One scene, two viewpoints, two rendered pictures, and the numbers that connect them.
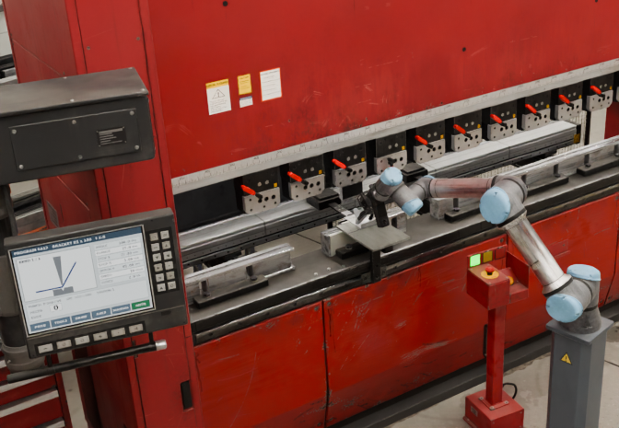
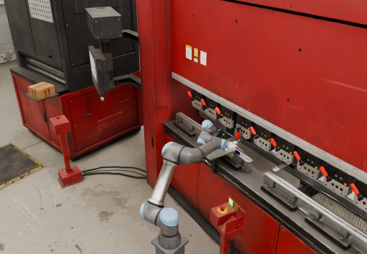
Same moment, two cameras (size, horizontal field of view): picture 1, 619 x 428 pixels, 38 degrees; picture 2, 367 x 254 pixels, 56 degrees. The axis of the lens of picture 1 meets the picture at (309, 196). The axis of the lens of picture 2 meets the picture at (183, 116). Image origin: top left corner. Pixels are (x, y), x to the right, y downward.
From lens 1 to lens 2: 384 cm
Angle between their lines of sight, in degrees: 76
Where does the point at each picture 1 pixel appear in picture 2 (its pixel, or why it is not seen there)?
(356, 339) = (207, 189)
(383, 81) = (243, 87)
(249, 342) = not seen: hidden behind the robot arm
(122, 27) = (144, 5)
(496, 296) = (212, 218)
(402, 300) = (225, 195)
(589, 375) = not seen: outside the picture
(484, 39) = (302, 102)
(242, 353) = not seen: hidden behind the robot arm
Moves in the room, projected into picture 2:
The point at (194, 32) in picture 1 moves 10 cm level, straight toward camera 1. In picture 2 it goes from (184, 22) to (173, 23)
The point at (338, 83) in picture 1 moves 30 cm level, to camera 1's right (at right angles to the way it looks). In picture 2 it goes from (225, 74) to (234, 89)
